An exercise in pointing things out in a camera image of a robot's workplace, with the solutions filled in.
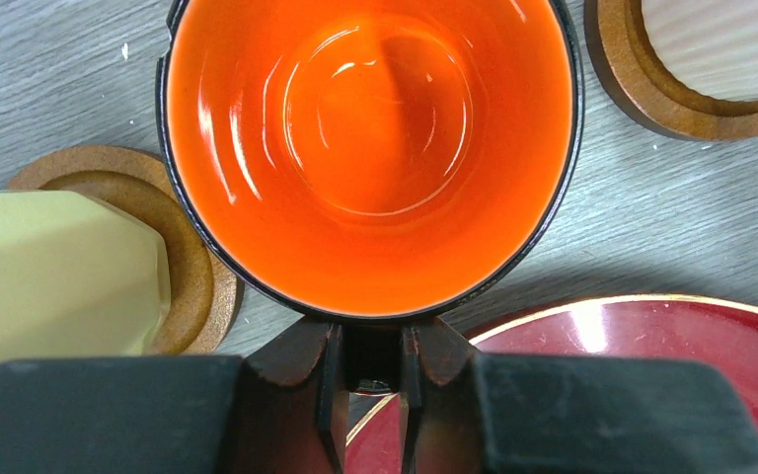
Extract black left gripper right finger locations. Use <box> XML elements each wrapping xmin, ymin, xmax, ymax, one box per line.
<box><xmin>401</xmin><ymin>322</ymin><xmax>758</xmax><ymax>473</ymax></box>

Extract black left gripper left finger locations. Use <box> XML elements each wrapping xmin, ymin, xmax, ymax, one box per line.
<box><xmin>0</xmin><ymin>319</ymin><xmax>343</xmax><ymax>473</ymax></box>

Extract wooden coaster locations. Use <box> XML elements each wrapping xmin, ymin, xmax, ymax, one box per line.
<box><xmin>8</xmin><ymin>145</ymin><xmax>244</xmax><ymax>355</ymax></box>
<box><xmin>584</xmin><ymin>1</ymin><xmax>758</xmax><ymax>141</ymax></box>

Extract orange mug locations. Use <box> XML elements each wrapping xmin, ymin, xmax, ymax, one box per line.
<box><xmin>155</xmin><ymin>1</ymin><xmax>584</xmax><ymax>334</ymax></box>

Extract pale yellow mug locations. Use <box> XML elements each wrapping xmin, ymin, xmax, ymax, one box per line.
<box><xmin>0</xmin><ymin>191</ymin><xmax>171</xmax><ymax>362</ymax></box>

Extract red round tray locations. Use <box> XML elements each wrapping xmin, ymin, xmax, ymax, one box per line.
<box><xmin>344</xmin><ymin>294</ymin><xmax>758</xmax><ymax>473</ymax></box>

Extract white ribbed mug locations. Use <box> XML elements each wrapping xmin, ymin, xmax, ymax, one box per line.
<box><xmin>641</xmin><ymin>0</ymin><xmax>758</xmax><ymax>102</ymax></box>

